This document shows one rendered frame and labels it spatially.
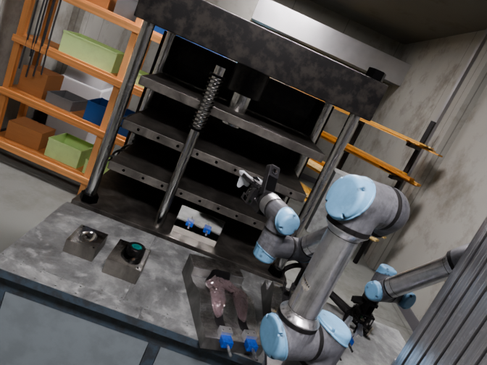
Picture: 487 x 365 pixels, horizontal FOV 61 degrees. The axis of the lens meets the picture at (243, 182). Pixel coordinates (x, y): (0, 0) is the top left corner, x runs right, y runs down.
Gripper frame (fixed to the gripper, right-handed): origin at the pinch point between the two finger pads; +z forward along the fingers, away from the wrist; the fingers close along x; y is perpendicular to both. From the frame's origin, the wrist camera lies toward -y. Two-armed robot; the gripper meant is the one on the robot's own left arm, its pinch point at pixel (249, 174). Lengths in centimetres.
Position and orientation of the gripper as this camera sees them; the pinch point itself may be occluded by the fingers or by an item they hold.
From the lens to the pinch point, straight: 152.2
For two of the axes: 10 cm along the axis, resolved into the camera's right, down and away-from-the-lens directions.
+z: -3.7, -4.0, 8.4
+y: -5.1, 8.4, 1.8
